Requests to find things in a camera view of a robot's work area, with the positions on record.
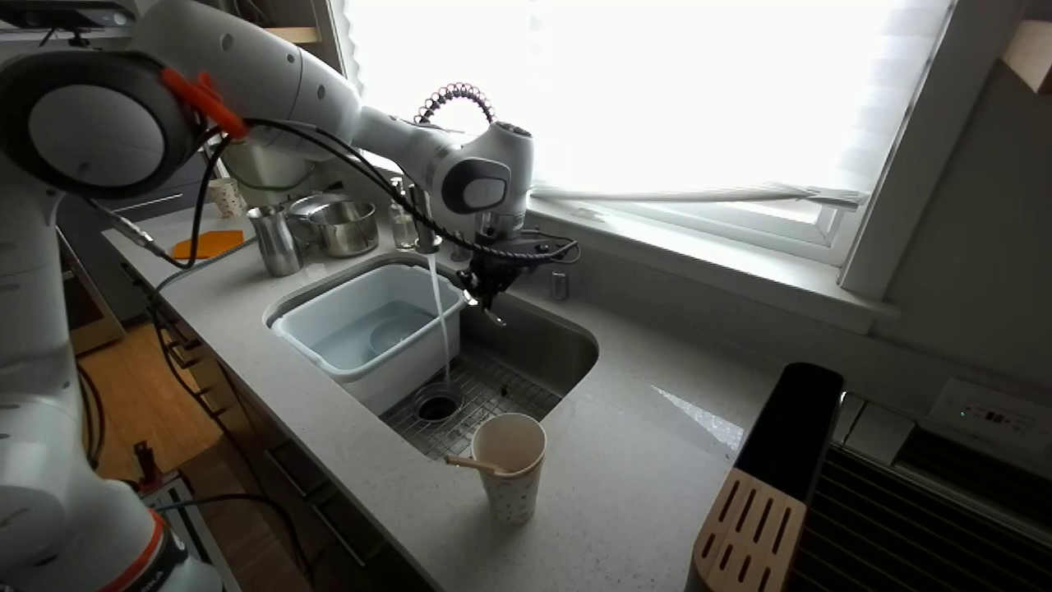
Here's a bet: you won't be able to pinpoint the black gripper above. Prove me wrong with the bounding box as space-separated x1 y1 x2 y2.
463 253 528 316

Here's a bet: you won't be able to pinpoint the steel spring neck faucet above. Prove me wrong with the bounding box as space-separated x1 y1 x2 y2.
403 79 499 260

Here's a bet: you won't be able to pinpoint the steel sink basin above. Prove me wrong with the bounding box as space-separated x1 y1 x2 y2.
265 249 605 463

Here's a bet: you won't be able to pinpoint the clear soap pump bottle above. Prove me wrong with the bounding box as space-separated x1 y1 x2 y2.
388 204 425 256

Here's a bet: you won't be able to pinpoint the white plastic dish tub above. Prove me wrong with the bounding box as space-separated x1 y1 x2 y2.
265 260 470 417

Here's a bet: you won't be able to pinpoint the steel cooking pot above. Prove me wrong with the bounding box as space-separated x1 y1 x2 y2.
281 191 381 264

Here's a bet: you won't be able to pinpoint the wooden stir stick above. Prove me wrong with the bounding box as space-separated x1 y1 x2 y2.
441 452 499 476

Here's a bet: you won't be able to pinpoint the paper cup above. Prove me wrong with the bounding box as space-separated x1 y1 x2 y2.
470 407 549 531

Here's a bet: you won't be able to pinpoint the steel tumbler cup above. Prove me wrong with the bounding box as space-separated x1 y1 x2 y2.
245 204 304 279

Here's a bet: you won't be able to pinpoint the large pale bowl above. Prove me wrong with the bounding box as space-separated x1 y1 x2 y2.
218 133 321 204

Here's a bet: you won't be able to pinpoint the orange flat pad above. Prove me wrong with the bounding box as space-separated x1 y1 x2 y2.
168 225 254 266

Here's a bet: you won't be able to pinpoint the cabinet drawers under counter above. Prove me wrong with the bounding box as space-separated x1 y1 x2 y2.
143 294 436 592

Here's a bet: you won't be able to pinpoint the wooden shelf board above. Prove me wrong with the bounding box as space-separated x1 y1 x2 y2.
259 24 321 50

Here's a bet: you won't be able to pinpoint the wood and black knife block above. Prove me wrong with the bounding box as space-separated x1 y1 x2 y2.
689 360 848 592

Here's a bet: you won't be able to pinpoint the black slatted grate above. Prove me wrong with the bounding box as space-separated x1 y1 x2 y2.
785 424 1052 592

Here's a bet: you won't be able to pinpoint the wire sink grid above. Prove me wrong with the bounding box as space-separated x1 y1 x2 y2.
381 344 566 463

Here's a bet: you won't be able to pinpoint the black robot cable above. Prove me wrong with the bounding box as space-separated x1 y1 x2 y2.
142 112 582 273

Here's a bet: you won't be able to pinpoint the white wall outlet plate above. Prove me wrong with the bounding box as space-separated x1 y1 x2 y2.
926 376 1052 456

